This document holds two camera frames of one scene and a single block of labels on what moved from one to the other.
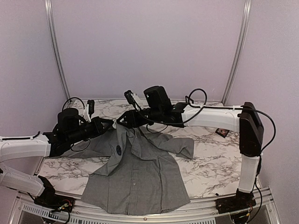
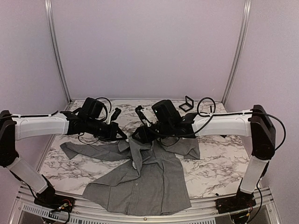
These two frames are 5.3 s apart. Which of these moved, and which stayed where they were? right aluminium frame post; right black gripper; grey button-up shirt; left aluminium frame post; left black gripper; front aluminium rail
Moved: right black gripper; left black gripper
Stayed: left aluminium frame post; grey button-up shirt; front aluminium rail; right aluminium frame post
